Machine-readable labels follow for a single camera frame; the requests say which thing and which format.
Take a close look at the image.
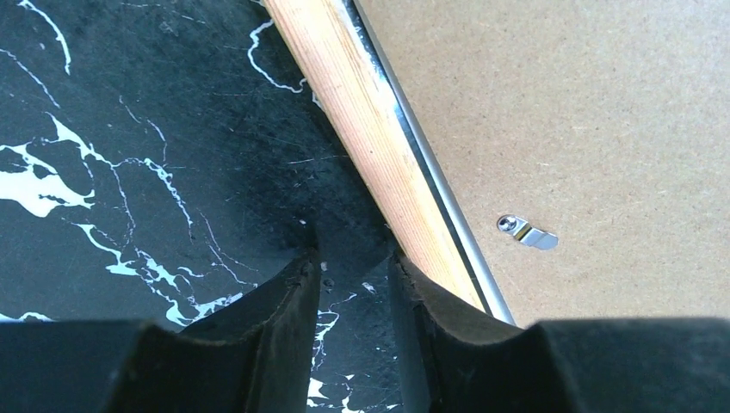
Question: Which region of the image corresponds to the clear acrylic sheet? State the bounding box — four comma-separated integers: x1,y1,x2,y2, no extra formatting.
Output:
343,1,516,325

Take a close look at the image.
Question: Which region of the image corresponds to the metal backing turn clip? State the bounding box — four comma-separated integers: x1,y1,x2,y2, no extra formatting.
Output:
497,215,559,250

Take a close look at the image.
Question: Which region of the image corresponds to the brown cardboard backing board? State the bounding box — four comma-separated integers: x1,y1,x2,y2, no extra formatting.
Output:
362,1,729,325

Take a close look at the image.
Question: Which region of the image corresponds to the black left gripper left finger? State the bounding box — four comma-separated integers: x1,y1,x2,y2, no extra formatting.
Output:
1,250,320,412

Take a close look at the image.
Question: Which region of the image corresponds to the yellow wooden picture frame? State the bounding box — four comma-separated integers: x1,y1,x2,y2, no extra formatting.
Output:
264,0,486,311

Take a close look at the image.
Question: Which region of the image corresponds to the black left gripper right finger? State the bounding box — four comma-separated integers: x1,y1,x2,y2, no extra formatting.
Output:
388,253,729,412

